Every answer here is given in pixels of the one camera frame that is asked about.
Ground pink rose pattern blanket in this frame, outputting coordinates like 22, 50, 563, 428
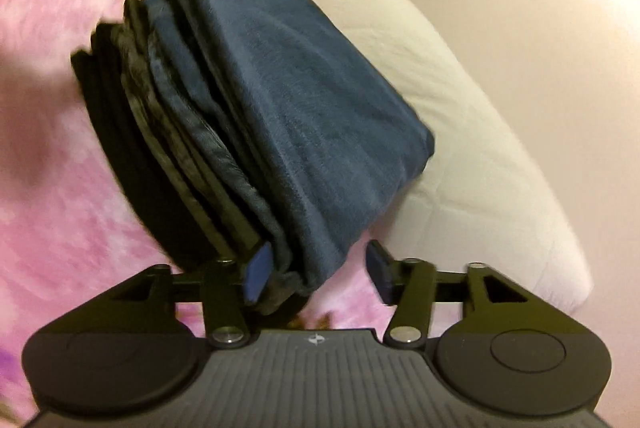
0, 0, 396, 414

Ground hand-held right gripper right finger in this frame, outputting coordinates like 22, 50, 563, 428
365, 239, 532, 350

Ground black garment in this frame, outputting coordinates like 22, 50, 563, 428
71, 23, 236, 276

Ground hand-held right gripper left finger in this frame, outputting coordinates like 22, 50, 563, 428
106, 241, 274, 350

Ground blue denim jeans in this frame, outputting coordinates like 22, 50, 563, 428
121, 0, 436, 315

